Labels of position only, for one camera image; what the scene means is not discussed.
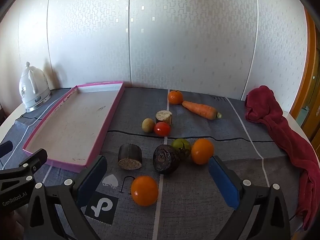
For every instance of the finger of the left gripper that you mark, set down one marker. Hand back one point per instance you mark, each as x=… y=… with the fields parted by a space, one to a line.
x=36 y=160
x=5 y=148

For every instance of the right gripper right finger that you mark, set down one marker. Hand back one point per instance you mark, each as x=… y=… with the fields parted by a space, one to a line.
x=272 y=220

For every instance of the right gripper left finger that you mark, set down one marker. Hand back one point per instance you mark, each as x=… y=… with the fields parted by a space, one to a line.
x=43 y=221

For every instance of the dark eggplant cylinder piece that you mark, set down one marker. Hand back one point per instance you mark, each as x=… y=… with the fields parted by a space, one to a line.
x=130 y=157

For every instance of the small orange fruit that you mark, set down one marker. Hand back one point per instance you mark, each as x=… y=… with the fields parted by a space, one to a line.
x=144 y=191

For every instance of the large orange fruit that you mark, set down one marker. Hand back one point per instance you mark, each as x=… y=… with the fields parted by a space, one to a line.
x=201 y=151

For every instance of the dark purple beet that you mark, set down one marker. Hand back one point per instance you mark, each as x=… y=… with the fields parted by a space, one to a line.
x=166 y=159

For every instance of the yellow brown kiwi fruit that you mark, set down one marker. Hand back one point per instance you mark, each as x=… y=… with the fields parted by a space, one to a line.
x=148 y=125

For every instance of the red tomato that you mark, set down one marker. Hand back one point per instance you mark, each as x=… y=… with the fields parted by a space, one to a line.
x=162 y=129

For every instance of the pale cut eggplant piece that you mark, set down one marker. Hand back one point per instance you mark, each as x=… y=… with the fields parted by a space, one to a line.
x=164 y=116

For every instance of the orange carrot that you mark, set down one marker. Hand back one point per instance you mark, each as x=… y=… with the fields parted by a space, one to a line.
x=202 y=110

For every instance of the orange with stem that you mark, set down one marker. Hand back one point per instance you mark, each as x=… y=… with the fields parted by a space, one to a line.
x=175 y=97

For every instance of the pink rimmed white tray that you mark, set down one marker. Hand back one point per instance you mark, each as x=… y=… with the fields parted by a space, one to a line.
x=73 y=131

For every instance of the white electric kettle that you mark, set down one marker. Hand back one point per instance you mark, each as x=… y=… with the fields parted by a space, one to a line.
x=33 y=88

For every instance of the grey patterned tablecloth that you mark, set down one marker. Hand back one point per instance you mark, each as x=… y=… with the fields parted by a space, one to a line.
x=191 y=206

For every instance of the dark red towel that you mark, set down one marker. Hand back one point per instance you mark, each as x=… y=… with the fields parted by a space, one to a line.
x=262 y=107

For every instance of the wooden door frame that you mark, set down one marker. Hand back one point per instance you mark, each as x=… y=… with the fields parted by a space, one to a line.
x=308 y=92

